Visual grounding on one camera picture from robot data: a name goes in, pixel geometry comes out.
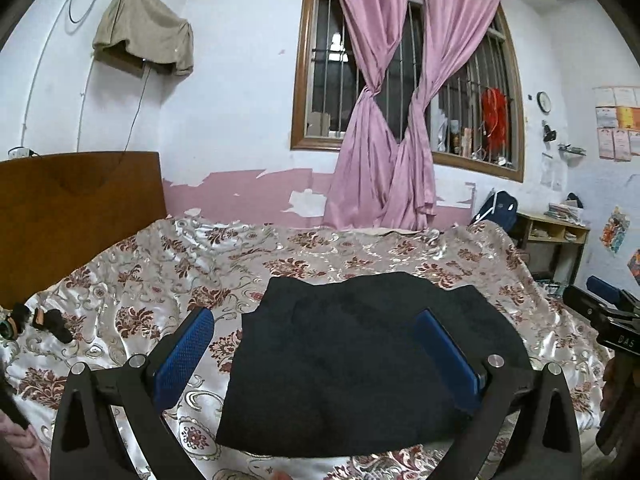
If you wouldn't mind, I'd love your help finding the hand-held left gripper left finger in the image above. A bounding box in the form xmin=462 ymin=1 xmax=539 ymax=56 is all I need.
xmin=49 ymin=306 xmax=216 ymax=480

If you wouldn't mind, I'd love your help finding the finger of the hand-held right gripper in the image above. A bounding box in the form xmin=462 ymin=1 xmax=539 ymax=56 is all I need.
xmin=564 ymin=285 xmax=611 ymax=320
xmin=587 ymin=276 xmax=640 ymax=311

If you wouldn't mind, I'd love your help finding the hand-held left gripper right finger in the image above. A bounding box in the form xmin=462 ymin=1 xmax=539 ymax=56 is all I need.
xmin=414 ymin=308 xmax=583 ymax=480

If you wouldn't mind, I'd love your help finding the black garment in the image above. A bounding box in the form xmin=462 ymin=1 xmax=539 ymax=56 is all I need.
xmin=215 ymin=271 xmax=531 ymax=458

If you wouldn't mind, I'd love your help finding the wooden shelf desk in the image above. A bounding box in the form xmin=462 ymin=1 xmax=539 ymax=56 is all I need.
xmin=512 ymin=211 xmax=591 ymax=286

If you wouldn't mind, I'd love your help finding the stack of books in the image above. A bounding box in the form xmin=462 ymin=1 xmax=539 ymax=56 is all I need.
xmin=545 ymin=202 xmax=583 ymax=225

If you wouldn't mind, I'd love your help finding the floral satin bedspread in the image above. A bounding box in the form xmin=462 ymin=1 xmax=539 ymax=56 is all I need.
xmin=0 ymin=215 xmax=613 ymax=480

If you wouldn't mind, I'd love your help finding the dark blue backpack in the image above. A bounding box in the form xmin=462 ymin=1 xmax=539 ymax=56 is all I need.
xmin=470 ymin=190 xmax=519 ymax=233

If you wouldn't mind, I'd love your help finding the brown black small object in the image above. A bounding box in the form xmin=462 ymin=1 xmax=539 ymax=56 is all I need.
xmin=32 ymin=310 xmax=86 ymax=343

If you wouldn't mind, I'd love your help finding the black round gadget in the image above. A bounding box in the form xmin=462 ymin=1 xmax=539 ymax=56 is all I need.
xmin=0 ymin=302 xmax=33 ymax=341

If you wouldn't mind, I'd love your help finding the wooden headboard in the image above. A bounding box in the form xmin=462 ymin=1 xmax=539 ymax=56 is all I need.
xmin=0 ymin=151 xmax=167 ymax=311

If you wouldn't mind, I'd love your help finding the pink curtain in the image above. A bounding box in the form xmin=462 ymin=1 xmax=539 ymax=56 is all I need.
xmin=382 ymin=0 xmax=503 ymax=231
xmin=322 ymin=0 xmax=408 ymax=231

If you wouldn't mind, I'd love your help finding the red hanging item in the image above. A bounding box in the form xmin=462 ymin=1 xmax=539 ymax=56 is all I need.
xmin=481 ymin=87 xmax=511 ymax=153

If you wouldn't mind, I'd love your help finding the cardboard box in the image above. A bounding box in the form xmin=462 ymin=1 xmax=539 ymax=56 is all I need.
xmin=306 ymin=111 xmax=332 ymax=136

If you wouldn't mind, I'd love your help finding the wooden framed barred window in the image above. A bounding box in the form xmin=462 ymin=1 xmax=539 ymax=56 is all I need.
xmin=291 ymin=0 xmax=526 ymax=183

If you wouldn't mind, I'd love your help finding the group of wall certificates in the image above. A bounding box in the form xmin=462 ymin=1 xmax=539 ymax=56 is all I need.
xmin=594 ymin=86 xmax=640 ymax=162

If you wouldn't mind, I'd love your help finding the black cable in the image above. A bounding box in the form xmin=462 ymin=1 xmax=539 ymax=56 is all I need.
xmin=117 ymin=60 xmax=151 ymax=166

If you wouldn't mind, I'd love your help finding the cloth-covered wall box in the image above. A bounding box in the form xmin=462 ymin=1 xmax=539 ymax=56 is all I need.
xmin=91 ymin=0 xmax=195 ymax=77

